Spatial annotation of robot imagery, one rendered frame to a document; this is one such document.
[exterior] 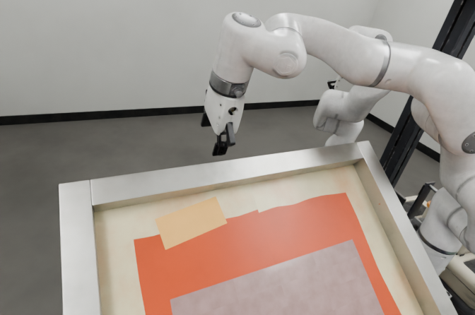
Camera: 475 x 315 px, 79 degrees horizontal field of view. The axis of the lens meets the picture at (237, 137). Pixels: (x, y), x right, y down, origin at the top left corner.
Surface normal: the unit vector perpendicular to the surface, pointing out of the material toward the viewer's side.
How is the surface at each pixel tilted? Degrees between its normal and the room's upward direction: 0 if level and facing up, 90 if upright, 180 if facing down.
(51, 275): 0
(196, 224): 32
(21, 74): 90
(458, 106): 93
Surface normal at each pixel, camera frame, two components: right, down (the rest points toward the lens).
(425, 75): -0.91, -0.36
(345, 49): -0.89, 0.13
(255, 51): -0.20, 0.54
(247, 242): 0.33, -0.47
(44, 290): 0.14, -0.86
